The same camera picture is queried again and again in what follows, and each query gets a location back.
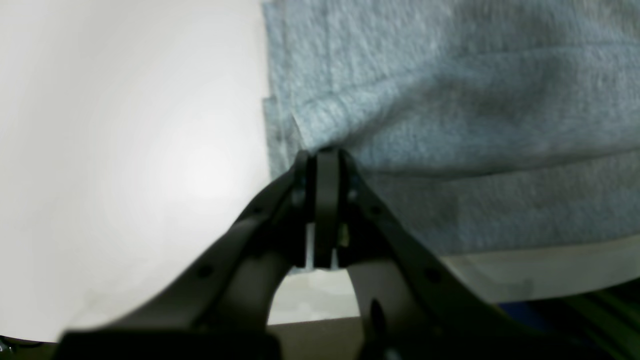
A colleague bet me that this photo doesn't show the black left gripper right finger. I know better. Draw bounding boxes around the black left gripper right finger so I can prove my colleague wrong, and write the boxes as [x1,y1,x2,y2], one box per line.
[314,150,610,360]

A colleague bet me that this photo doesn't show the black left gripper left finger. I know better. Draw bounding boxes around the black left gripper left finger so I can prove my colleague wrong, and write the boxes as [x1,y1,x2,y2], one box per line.
[53,151,316,360]

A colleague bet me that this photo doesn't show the grey T-shirt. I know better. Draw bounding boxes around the grey T-shirt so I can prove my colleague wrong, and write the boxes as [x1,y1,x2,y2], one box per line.
[262,0,640,256]

